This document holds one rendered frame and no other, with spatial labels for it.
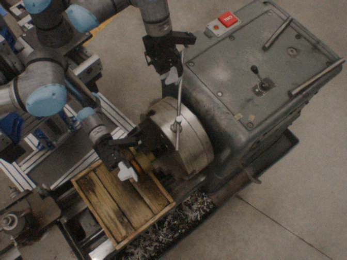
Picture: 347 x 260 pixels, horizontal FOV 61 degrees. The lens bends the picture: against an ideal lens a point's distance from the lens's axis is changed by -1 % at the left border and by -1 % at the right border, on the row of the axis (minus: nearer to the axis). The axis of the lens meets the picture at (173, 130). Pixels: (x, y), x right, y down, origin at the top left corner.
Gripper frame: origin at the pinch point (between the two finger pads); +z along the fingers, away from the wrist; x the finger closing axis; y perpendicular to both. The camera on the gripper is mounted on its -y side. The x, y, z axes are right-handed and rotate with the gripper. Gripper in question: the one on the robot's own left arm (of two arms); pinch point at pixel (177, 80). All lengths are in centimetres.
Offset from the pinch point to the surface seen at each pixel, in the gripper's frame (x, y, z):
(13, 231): -3, 71, 20
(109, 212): -3, 44, 47
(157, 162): 4.7, 18.0, 25.7
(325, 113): -11, -138, 136
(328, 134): 2, -125, 141
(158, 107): -5.4, 7.2, 11.8
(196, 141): 12.6, 4.6, 17.3
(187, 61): -10.1, -11.7, 4.5
